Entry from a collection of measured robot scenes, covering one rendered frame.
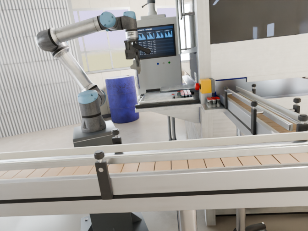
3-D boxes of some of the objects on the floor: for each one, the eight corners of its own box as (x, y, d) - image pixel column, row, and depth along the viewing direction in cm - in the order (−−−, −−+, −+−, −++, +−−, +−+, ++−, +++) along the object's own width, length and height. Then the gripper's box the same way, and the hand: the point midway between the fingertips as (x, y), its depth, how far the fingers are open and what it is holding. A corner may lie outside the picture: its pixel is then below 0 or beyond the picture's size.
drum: (137, 113, 467) (132, 74, 443) (141, 120, 411) (136, 75, 387) (111, 118, 457) (104, 77, 433) (111, 125, 401) (103, 79, 377)
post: (214, 218, 150) (201, -159, 94) (215, 225, 145) (203, -174, 89) (205, 219, 151) (187, -157, 95) (206, 225, 145) (188, -170, 89)
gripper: (125, 41, 131) (130, 74, 137) (122, 39, 122) (127, 75, 128) (139, 39, 130) (143, 73, 136) (136, 37, 122) (141, 74, 127)
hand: (140, 72), depth 131 cm, fingers closed
